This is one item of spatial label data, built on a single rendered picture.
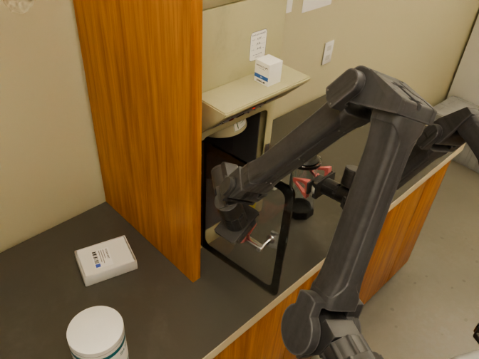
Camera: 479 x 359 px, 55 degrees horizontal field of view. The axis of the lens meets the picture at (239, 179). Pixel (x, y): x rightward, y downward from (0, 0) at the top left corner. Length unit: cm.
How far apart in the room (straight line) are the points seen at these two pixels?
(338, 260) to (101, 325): 66
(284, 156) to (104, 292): 78
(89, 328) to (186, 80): 62
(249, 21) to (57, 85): 60
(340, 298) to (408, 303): 207
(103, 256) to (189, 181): 44
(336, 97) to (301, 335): 37
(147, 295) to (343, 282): 81
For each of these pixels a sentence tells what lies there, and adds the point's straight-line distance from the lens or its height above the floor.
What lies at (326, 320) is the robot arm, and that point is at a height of 149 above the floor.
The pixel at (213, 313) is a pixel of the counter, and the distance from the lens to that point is 137.
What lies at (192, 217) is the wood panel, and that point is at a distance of 123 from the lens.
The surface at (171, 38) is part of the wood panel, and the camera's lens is 102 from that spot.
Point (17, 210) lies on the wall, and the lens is 161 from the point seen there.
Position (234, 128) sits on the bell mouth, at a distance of 135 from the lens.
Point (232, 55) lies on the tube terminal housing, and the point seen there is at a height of 158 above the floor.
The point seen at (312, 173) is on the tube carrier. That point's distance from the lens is 154.
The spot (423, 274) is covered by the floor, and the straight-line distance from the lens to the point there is 296.
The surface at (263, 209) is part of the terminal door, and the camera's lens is 116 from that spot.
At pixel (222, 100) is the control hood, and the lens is 114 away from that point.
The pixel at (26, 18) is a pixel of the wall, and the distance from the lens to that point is 137.
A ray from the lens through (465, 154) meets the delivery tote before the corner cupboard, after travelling 395.
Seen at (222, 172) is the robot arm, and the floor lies 140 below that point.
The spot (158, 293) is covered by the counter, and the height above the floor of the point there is 94.
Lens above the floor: 206
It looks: 39 degrees down
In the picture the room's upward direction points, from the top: 4 degrees clockwise
